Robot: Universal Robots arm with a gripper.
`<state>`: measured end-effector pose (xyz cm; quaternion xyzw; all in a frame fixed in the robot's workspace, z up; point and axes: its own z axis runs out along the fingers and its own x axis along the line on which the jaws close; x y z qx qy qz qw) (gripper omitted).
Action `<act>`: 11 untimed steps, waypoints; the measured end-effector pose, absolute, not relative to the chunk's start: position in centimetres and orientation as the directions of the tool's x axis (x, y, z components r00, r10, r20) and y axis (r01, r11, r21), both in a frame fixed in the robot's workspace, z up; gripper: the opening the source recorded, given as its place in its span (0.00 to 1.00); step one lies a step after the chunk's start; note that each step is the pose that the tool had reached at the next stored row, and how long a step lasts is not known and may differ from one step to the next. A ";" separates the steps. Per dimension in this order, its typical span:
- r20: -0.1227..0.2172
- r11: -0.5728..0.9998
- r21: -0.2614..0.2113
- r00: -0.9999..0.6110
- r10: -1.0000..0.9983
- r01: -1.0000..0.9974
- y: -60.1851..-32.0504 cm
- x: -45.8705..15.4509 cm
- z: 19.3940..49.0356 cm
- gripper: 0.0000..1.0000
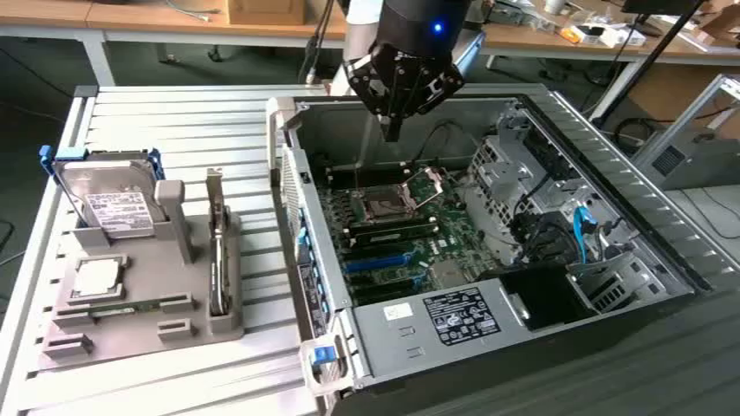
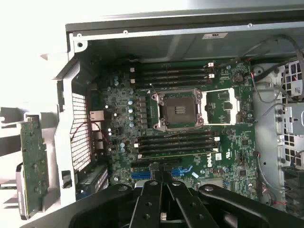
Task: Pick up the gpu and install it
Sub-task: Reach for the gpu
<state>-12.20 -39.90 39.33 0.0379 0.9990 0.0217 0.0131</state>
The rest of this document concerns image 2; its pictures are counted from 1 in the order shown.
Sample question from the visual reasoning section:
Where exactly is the thin metal locking lever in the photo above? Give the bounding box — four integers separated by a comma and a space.
149, 82, 159, 98

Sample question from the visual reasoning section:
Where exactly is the blue long expansion slot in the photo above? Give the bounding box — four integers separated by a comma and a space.
131, 170, 192, 181

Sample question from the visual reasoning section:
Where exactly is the green motherboard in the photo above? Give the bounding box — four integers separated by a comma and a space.
89, 60, 261, 205

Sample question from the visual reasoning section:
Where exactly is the perforated metal disk bay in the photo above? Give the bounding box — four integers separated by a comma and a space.
276, 60, 304, 212

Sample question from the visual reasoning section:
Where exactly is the silver ethernet port block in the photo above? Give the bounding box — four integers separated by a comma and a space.
89, 110, 105, 121

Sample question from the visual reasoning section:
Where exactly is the open grey PC case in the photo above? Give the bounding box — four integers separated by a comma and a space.
39, 6, 304, 228

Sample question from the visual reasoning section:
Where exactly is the red black twisted wire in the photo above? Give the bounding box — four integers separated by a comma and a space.
70, 121, 111, 146

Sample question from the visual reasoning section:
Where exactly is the CPU socket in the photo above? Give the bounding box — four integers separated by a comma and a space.
152, 89, 205, 133

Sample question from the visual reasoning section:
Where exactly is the silver socket cover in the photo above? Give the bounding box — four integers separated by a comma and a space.
201, 87, 241, 125

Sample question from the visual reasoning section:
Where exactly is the black long expansion slot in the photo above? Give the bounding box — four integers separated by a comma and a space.
132, 158, 183, 167

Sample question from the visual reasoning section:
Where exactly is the grey plastic parts rack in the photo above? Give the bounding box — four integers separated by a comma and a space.
0, 106, 60, 221

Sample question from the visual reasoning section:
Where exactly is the grey thin wire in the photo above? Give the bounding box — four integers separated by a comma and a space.
237, 35, 301, 63

